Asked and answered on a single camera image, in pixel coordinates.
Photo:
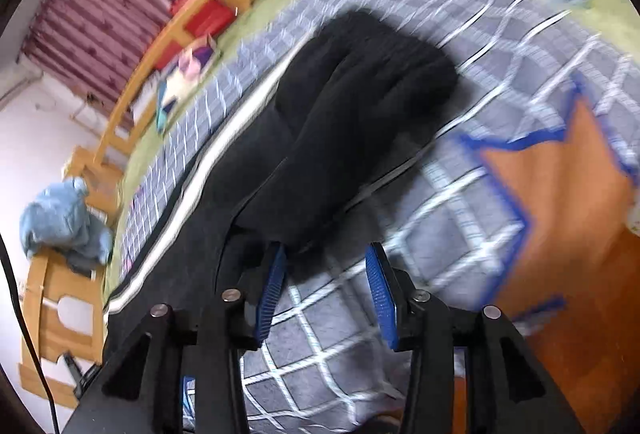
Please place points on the colourful triangle-pattern pillow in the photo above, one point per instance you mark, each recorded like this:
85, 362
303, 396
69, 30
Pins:
185, 73

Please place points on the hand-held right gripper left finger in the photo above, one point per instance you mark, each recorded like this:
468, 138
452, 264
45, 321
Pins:
272, 286

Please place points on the grey checked star blanket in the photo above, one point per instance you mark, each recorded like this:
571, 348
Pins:
450, 224

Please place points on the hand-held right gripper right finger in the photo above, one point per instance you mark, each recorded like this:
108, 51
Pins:
381, 299

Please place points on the blue fleece garment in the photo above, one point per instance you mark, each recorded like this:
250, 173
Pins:
55, 219

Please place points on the black pants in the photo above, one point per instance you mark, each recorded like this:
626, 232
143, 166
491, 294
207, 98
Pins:
350, 88

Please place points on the wooden bed frame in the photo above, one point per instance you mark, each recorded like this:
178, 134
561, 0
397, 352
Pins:
35, 294

